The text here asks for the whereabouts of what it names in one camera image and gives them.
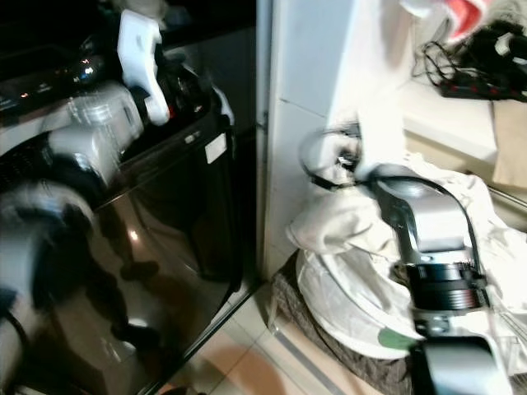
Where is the cream cloth garment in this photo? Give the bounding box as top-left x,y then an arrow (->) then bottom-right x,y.
287,136 -> 527,378

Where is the black top-load washing machine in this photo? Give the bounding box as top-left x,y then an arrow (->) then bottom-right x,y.
0,0 -> 252,395

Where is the grey white garment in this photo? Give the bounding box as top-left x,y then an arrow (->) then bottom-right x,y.
122,0 -> 167,19

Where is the black power strip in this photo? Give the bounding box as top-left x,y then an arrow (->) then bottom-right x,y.
438,72 -> 527,103

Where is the beige cardboard sheet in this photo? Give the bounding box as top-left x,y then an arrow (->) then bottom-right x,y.
492,99 -> 527,192

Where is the red and white object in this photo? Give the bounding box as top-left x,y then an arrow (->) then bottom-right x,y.
399,0 -> 497,44

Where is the brown laundry basket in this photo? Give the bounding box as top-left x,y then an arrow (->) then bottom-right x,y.
268,249 -> 429,395

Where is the tangled black cable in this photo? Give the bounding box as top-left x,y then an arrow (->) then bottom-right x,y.
422,37 -> 495,87

